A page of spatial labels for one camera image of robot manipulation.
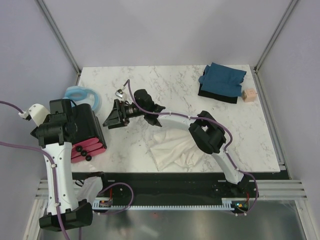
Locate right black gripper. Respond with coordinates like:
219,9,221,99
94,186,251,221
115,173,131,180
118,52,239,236
103,100,146,131

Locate black pink drawer box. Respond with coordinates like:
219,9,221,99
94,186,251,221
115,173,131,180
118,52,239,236
71,103,107,164

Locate white t shirt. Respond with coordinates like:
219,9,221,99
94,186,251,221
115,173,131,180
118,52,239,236
147,129,211,172

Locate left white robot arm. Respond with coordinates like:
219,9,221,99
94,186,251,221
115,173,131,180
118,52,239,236
34,99,110,232

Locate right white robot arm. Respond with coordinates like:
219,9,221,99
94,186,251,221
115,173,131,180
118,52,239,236
103,89,249,197

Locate folded teal t shirt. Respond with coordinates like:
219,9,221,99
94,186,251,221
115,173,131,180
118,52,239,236
198,62,247,97

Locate small pink cube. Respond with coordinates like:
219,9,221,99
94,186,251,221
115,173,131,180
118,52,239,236
241,88,257,103

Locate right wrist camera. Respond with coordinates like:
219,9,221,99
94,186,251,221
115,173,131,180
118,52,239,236
115,86,126,100

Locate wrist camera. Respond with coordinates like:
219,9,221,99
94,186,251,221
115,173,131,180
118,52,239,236
115,86,126,100
18,103,50,127

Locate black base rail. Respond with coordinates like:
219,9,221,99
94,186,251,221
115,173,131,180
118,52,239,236
72,171,291,216

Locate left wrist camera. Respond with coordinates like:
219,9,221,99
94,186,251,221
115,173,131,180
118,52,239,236
18,103,50,127

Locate white slotted cable duct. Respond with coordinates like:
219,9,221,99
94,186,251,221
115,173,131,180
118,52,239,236
92,197,235,212

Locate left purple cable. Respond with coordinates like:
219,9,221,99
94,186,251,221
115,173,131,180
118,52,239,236
0,100,83,240

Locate purple cable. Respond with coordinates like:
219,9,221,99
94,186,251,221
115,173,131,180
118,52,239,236
124,79,260,216
0,100,83,240

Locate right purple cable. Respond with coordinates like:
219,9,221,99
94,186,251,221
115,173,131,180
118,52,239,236
124,79,260,216

